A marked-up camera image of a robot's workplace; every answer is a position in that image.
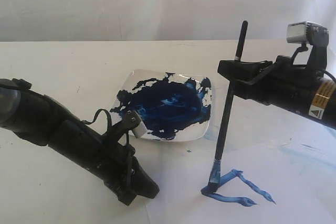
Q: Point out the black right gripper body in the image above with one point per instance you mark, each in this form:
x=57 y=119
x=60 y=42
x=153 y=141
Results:
x=299 y=90

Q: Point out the white square paint plate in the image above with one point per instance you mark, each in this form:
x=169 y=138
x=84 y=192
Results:
x=174 y=107

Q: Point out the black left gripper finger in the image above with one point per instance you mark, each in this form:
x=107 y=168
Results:
x=126 y=195
x=144 y=185

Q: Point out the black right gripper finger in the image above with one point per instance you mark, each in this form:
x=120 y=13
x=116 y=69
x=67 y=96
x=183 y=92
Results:
x=229 y=69
x=252 y=72

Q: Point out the white backdrop curtain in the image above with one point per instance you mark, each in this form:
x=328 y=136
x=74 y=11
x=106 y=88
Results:
x=67 y=20

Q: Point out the black paintbrush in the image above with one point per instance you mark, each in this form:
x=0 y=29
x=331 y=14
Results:
x=214 y=178

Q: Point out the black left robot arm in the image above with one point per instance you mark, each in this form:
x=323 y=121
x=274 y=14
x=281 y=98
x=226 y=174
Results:
x=41 y=120

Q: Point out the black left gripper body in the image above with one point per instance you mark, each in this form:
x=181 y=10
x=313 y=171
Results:
x=102 y=155

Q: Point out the white paper sheet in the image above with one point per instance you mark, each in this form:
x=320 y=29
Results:
x=259 y=187

